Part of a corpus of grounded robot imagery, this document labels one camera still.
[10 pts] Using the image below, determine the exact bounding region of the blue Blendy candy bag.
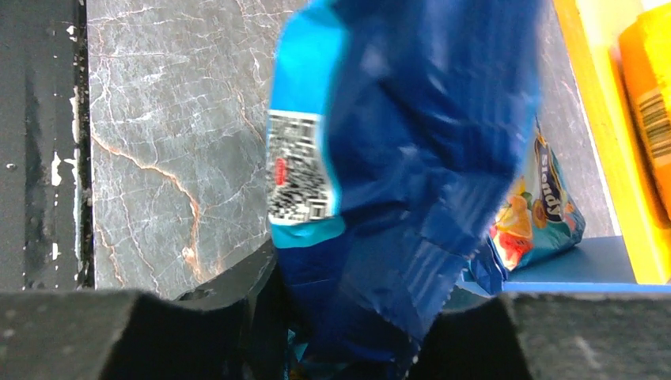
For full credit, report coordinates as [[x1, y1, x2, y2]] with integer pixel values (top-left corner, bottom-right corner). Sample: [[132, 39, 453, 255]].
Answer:
[[267, 1, 544, 379]]

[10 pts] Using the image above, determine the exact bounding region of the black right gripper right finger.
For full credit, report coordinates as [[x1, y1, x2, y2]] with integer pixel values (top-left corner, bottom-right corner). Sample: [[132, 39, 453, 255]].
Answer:
[[409, 292, 670, 379]]

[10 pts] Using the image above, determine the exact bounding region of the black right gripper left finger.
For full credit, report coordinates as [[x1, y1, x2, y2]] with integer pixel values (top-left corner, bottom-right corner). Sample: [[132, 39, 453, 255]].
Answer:
[[1, 242, 287, 379]]

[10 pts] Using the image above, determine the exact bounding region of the blue Blendy bag on shelf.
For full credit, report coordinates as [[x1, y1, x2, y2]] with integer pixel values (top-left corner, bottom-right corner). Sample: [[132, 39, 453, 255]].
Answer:
[[461, 125, 586, 297]]

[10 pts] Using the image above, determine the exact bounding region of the orange candy bag on shelf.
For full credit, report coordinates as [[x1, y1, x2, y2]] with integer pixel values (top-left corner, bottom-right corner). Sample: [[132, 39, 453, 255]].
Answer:
[[618, 1, 670, 220]]

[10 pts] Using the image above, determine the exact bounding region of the blue pink yellow shelf unit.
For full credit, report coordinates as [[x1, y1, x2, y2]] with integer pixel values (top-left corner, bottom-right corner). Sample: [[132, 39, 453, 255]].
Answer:
[[499, 1, 670, 294]]

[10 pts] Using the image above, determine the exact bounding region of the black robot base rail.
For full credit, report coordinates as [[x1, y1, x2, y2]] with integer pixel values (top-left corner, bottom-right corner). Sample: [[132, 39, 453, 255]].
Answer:
[[1, 1, 95, 291]]

